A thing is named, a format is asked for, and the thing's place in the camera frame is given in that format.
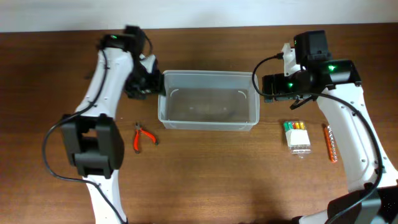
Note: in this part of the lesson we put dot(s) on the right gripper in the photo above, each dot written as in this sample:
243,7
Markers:
267,88

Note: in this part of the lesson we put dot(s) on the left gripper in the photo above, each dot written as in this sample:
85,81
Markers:
144,86

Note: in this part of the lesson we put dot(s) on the red handled cutting pliers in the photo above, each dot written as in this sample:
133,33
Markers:
140,130

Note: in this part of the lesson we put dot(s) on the pack of coloured markers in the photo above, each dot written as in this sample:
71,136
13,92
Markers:
297,138

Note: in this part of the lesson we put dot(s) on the clear plastic container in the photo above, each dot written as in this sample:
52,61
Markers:
208,100

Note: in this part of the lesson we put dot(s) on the orange bit holder strip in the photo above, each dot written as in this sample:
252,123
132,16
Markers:
330,143

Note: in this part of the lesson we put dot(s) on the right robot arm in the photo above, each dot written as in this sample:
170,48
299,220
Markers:
371,177

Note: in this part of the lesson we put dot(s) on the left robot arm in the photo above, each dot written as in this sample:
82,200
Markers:
91,138

